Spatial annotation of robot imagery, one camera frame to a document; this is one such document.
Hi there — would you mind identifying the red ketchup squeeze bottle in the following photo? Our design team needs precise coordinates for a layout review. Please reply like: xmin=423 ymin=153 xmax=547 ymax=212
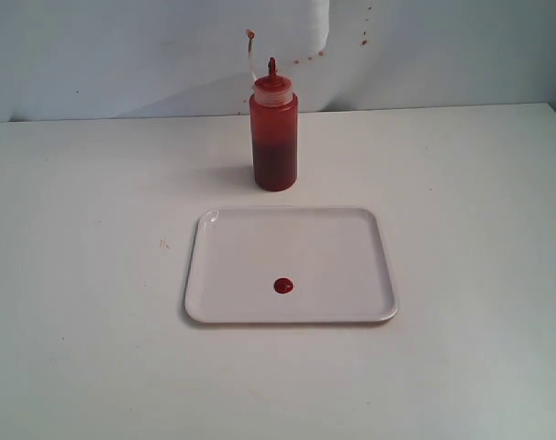
xmin=244 ymin=28 xmax=300 ymax=193

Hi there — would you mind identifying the red ketchup blob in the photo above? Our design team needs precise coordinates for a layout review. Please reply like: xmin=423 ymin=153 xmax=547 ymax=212
xmin=273 ymin=277 xmax=294 ymax=294

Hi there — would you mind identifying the white rectangular plastic tray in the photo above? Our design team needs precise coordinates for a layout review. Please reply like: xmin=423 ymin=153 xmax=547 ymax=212
xmin=184 ymin=206 xmax=398 ymax=325

